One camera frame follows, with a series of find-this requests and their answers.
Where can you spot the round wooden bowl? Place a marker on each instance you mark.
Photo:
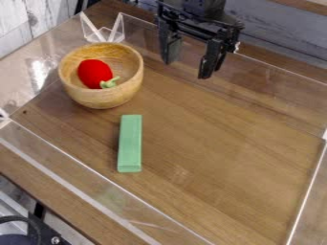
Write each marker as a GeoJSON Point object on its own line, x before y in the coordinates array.
{"type": "Point", "coordinates": [125, 63]}

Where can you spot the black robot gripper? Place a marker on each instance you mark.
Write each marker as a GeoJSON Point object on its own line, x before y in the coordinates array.
{"type": "Point", "coordinates": [200, 19]}

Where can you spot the black clamp with cable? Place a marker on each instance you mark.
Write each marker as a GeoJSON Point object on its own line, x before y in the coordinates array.
{"type": "Point", "coordinates": [24, 229]}

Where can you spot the green rectangular block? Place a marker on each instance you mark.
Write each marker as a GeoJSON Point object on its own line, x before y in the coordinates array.
{"type": "Point", "coordinates": [129, 144]}

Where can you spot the clear acrylic corner bracket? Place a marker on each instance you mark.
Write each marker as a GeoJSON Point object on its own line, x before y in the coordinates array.
{"type": "Point", "coordinates": [104, 34]}

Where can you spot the clear acrylic tray wall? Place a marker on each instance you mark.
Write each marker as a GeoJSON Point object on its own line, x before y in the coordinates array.
{"type": "Point", "coordinates": [233, 151]}

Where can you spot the red plush strawberry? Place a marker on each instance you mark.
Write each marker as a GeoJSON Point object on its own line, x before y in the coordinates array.
{"type": "Point", "coordinates": [95, 74]}

